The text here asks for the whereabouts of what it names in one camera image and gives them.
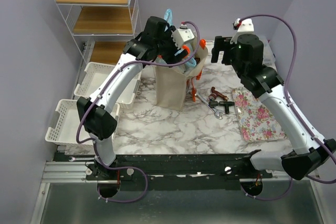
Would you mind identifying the floral pattern tray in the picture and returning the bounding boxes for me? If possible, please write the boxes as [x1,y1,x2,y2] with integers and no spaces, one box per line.
[232,87,287,143]

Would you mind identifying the silver open-end wrench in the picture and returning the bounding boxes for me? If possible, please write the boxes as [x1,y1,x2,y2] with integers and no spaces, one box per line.
[195,92,225,120]

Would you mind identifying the black pipe tee fitting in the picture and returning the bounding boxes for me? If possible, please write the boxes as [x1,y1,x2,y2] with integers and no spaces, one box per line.
[208,101,235,114]

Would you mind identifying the beige canvas tote bag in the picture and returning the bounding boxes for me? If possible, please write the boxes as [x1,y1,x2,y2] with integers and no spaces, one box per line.
[153,39,208,111]

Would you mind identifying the aluminium rail frame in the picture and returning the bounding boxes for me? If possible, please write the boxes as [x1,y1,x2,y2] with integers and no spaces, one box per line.
[31,153,335,223]

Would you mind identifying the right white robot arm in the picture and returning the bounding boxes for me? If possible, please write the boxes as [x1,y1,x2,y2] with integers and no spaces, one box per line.
[211,34,335,180]

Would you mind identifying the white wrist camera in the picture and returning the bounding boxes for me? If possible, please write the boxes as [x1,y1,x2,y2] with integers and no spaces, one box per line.
[230,18,255,44]
[172,23,195,49]

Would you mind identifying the white perforated basket front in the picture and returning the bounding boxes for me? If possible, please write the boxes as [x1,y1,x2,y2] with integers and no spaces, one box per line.
[45,99,120,148]

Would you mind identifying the white perforated basket rear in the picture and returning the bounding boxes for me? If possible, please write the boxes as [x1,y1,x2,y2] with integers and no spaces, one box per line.
[73,61,142,110]

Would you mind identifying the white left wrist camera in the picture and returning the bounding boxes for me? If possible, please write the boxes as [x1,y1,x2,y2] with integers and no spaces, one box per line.
[172,23,195,49]

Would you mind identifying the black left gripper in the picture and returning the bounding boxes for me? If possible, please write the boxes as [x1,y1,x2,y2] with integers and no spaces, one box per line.
[154,27,188,67]

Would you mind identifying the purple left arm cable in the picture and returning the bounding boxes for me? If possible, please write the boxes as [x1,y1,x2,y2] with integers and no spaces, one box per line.
[75,20,202,204]

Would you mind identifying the white perforated basket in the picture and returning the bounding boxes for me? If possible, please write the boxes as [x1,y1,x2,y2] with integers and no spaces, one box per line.
[45,99,120,148]
[73,61,142,110]

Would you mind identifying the dark red handled tool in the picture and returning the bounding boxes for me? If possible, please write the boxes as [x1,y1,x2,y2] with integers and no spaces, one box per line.
[209,87,229,101]

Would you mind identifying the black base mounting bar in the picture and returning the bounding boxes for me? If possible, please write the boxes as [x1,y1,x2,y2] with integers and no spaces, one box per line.
[86,154,272,191]

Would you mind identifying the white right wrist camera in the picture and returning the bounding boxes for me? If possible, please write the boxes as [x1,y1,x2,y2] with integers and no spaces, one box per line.
[230,18,255,44]

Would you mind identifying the blue plastic grocery bag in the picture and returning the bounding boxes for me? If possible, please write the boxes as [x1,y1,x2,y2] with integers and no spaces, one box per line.
[163,8,197,73]

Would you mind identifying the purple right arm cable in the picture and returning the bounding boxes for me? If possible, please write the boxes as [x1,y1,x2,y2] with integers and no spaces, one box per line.
[240,14,336,200]

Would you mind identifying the white wire shelf rack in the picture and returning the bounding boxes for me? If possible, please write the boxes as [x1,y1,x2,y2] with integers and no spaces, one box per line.
[54,0,142,64]

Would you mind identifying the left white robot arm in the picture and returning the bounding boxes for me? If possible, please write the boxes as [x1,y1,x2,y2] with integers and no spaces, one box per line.
[76,16,189,179]

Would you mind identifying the clear plastic organizer box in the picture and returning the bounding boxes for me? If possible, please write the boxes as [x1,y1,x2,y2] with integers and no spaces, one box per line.
[259,36,276,66]

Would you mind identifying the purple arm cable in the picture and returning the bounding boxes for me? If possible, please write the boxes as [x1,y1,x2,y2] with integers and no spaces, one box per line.
[240,14,336,200]
[75,20,202,204]

